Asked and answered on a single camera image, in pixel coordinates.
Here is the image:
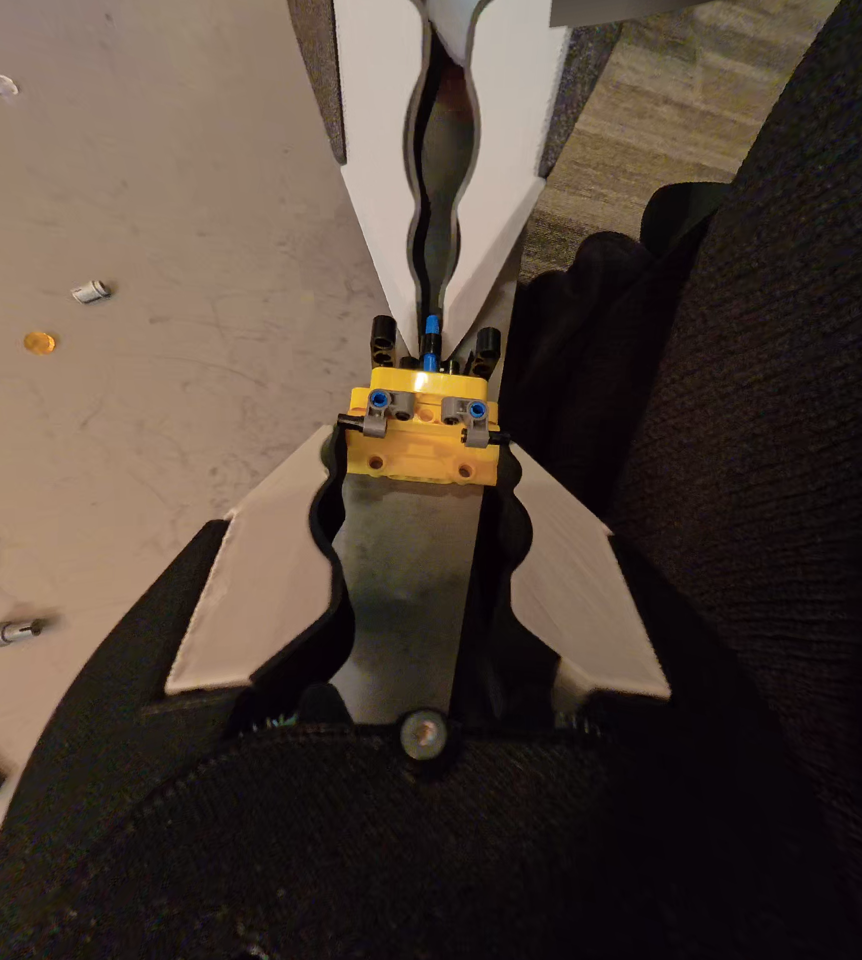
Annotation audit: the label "yellow toy brick assembly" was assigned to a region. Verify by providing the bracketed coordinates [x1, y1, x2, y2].
[337, 315, 512, 489]

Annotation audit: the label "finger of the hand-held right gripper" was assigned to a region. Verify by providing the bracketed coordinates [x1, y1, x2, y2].
[333, 0, 435, 335]
[431, 0, 570, 354]

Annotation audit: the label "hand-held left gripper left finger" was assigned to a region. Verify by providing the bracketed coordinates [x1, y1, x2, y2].
[166, 423, 357, 695]

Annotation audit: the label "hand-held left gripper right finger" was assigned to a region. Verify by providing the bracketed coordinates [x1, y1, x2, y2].
[472, 441, 672, 714]

